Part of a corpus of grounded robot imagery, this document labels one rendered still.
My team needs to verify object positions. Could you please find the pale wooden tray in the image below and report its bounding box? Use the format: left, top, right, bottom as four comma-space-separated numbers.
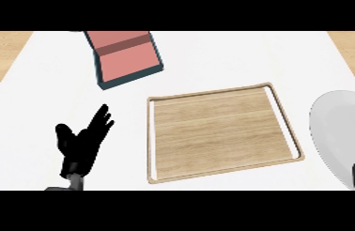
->
145, 82, 307, 185

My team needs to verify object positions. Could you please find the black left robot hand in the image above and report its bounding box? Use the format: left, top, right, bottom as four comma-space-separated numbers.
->
55, 103, 117, 180

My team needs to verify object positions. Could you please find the pink box with teal rim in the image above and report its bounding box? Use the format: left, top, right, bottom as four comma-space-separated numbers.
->
82, 31, 166, 91

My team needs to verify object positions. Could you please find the pale grey plate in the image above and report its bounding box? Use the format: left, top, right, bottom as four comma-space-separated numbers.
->
308, 89, 355, 191

